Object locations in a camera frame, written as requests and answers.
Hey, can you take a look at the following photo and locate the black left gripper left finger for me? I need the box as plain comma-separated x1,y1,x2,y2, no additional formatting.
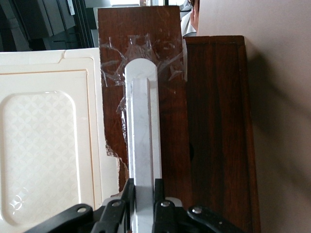
24,178,136,233

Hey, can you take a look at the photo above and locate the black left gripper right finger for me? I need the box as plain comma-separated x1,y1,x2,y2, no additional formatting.
152,178,243,233

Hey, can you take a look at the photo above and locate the dark wooden drawer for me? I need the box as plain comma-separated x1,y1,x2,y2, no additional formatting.
97,5,194,202

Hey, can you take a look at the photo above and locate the white drawer handle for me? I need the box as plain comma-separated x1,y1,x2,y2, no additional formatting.
124,57,163,233

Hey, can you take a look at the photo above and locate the dark wooden tray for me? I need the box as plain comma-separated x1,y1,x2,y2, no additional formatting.
183,35,262,233

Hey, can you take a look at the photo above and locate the white plastic container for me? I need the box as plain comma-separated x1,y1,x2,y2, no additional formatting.
0,47,128,228

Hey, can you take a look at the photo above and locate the clear adhesive tape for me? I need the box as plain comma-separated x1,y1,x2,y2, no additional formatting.
99,33,188,158

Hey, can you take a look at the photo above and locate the background person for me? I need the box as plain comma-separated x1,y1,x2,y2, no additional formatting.
181,0,200,36

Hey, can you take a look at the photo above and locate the dark office furniture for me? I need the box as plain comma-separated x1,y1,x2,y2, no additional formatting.
0,0,98,52

